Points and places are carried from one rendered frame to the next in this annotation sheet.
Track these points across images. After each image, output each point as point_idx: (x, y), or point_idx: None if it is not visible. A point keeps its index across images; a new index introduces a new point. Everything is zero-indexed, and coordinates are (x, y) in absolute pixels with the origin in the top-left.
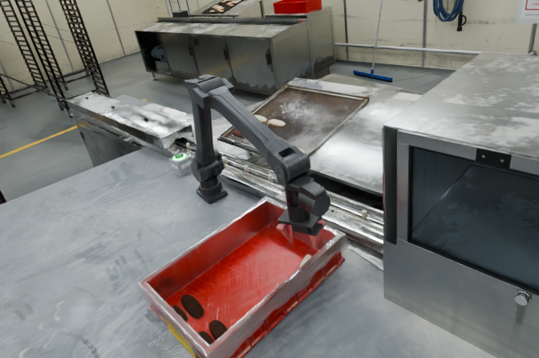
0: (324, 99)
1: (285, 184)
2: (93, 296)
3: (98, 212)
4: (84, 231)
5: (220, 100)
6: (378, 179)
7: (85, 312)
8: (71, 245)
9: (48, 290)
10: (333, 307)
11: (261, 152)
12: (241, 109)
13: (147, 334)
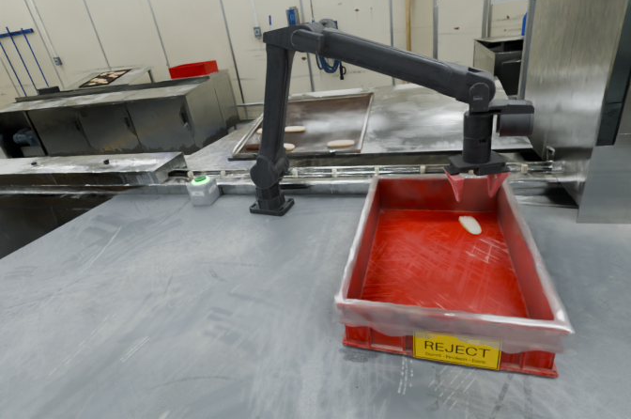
0: (328, 103)
1: (486, 106)
2: (222, 378)
3: (110, 275)
4: (107, 305)
5: (344, 37)
6: (454, 141)
7: (232, 407)
8: (99, 330)
9: (114, 412)
10: (549, 248)
11: (432, 82)
12: (378, 42)
13: (379, 380)
